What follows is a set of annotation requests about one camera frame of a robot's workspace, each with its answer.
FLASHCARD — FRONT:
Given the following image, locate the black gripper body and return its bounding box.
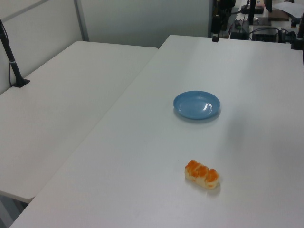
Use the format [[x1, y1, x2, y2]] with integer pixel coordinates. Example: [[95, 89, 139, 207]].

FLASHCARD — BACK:
[[214, 0, 236, 18]]

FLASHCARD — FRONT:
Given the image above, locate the orange glazed bread roll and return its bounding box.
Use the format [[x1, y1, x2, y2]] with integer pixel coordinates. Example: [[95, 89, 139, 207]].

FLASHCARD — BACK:
[[184, 160, 220, 190]]

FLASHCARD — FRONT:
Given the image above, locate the blue round plate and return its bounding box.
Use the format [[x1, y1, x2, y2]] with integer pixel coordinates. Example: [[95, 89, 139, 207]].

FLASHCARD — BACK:
[[172, 90, 221, 119]]

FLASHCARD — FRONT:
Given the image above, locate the small black box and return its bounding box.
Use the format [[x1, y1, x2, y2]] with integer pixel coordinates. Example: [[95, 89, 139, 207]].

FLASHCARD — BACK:
[[230, 30, 249, 40]]

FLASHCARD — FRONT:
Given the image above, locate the black upright stand pole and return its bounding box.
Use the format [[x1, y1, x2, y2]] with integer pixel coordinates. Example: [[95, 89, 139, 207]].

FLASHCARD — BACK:
[[247, 0, 257, 25]]

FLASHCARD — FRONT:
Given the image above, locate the black flat box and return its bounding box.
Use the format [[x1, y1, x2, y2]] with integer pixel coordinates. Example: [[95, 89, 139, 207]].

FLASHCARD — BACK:
[[241, 5, 264, 15]]

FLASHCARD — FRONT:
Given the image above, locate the black electronics box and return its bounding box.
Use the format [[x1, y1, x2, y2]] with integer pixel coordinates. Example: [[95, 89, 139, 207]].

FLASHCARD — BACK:
[[251, 27, 279, 43]]

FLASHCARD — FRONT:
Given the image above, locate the brown board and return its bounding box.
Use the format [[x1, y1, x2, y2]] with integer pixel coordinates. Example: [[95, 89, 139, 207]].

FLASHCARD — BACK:
[[267, 11, 289, 21]]

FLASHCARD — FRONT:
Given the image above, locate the grey paper sheet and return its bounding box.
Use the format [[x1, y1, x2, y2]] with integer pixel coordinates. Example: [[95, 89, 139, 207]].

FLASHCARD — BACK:
[[273, 1, 304, 19]]

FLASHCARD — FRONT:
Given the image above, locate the black clamp stand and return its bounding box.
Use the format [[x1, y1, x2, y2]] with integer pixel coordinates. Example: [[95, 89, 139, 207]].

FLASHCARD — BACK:
[[290, 16, 304, 51]]

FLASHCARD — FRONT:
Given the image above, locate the white side table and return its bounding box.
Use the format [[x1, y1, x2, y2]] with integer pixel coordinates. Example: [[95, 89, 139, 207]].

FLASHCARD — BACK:
[[0, 40, 159, 204]]

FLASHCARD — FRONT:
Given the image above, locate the grey metal partition corner post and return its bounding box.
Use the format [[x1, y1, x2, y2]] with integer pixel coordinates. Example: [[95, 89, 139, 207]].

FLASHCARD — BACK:
[[73, 0, 90, 42]]

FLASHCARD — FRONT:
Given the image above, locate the black camera pole with base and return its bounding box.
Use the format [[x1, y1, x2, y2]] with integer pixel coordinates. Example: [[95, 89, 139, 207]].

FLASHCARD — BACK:
[[0, 18, 31, 89]]

